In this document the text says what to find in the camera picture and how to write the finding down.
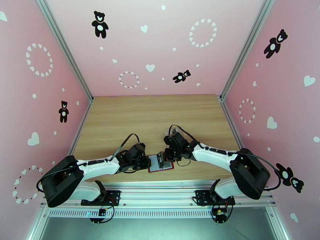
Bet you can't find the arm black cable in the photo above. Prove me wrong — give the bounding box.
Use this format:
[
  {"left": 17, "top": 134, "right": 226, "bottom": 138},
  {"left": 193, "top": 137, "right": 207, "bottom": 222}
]
[
  {"left": 168, "top": 124, "right": 280, "bottom": 191},
  {"left": 36, "top": 133, "right": 141, "bottom": 197}
]

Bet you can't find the right black yellow connector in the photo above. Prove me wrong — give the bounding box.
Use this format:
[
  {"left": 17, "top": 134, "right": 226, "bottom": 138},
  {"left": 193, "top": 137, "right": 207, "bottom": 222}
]
[{"left": 212, "top": 207, "right": 229, "bottom": 224}]

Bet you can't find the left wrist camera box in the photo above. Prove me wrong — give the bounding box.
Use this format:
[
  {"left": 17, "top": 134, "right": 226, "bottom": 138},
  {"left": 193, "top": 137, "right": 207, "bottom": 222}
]
[{"left": 128, "top": 143, "right": 146, "bottom": 159}]

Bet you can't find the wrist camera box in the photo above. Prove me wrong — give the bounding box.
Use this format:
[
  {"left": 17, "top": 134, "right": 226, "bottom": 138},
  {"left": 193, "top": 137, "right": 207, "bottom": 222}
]
[
  {"left": 164, "top": 132, "right": 188, "bottom": 148},
  {"left": 128, "top": 143, "right": 146, "bottom": 159}
]

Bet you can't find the red leather card holder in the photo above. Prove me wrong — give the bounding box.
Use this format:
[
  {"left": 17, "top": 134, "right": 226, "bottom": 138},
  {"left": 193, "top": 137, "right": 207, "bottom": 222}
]
[{"left": 147, "top": 154, "right": 174, "bottom": 174}]

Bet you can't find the left aluminium table side rail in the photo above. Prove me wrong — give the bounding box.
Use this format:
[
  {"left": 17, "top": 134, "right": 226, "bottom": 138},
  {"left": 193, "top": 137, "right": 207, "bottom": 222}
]
[{"left": 67, "top": 102, "right": 93, "bottom": 160}]

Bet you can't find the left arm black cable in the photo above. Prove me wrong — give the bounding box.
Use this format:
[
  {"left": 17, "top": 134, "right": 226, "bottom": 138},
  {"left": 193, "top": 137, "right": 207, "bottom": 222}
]
[{"left": 36, "top": 133, "right": 141, "bottom": 197}]

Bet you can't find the aluminium frame post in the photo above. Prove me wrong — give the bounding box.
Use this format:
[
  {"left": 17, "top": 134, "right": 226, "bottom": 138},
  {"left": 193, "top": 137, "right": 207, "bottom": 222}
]
[
  {"left": 34, "top": 0, "right": 94, "bottom": 104},
  {"left": 219, "top": 0, "right": 278, "bottom": 101}
]

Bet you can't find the aluminium table side rail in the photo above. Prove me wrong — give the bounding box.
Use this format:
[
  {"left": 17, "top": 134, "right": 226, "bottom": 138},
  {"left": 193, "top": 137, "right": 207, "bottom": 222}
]
[
  {"left": 219, "top": 98, "right": 245, "bottom": 148},
  {"left": 67, "top": 102, "right": 93, "bottom": 160}
]

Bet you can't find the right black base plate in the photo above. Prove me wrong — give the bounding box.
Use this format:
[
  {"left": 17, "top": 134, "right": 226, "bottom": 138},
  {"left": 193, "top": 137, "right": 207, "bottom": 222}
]
[{"left": 195, "top": 190, "right": 236, "bottom": 206}]

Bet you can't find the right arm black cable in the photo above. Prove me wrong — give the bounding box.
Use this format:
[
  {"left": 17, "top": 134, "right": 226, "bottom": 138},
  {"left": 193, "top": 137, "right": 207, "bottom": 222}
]
[{"left": 168, "top": 124, "right": 280, "bottom": 191}]

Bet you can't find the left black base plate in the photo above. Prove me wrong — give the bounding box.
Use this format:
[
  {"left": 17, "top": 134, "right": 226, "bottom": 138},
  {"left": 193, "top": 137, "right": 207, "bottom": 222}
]
[{"left": 80, "top": 190, "right": 122, "bottom": 206}]

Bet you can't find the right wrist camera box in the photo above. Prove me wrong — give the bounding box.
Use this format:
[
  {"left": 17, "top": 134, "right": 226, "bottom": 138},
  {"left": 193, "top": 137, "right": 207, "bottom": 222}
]
[{"left": 164, "top": 132, "right": 188, "bottom": 148}]

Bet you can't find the base power cable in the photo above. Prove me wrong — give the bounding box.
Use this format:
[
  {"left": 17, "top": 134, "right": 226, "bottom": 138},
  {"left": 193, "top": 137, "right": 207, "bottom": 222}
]
[
  {"left": 89, "top": 195, "right": 116, "bottom": 224},
  {"left": 211, "top": 194, "right": 237, "bottom": 225}
]

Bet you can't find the aluminium table edge rail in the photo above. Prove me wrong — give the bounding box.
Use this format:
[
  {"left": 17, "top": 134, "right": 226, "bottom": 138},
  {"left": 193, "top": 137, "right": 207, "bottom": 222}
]
[{"left": 40, "top": 180, "right": 277, "bottom": 210}]

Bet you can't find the left base power cable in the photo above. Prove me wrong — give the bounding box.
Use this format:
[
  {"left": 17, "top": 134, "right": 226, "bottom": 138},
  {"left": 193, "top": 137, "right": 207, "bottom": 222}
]
[{"left": 89, "top": 195, "right": 116, "bottom": 224}]

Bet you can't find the perforated metal strip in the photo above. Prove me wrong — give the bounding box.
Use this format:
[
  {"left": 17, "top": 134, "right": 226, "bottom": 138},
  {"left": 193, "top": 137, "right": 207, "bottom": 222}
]
[{"left": 47, "top": 209, "right": 274, "bottom": 219}]

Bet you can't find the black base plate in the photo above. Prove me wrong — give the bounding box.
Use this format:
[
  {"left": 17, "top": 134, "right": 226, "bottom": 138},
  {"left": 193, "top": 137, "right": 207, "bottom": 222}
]
[
  {"left": 195, "top": 190, "right": 236, "bottom": 206},
  {"left": 80, "top": 190, "right": 122, "bottom": 206}
]

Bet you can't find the right aluminium table side rail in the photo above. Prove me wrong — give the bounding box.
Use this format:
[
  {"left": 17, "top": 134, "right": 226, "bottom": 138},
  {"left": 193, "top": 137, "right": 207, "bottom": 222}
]
[{"left": 219, "top": 98, "right": 245, "bottom": 148}]

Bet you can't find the right base power cable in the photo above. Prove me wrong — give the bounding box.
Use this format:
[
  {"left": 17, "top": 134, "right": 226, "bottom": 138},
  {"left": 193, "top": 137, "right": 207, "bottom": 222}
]
[{"left": 211, "top": 194, "right": 237, "bottom": 225}]

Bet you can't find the right aluminium frame post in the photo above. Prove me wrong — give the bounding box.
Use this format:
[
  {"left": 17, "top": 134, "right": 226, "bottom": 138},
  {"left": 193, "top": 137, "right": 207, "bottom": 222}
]
[{"left": 219, "top": 0, "right": 278, "bottom": 101}]

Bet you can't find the left aluminium frame post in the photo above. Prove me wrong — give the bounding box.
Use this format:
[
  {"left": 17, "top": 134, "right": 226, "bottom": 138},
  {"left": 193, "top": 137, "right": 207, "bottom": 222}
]
[{"left": 34, "top": 0, "right": 94, "bottom": 104}]

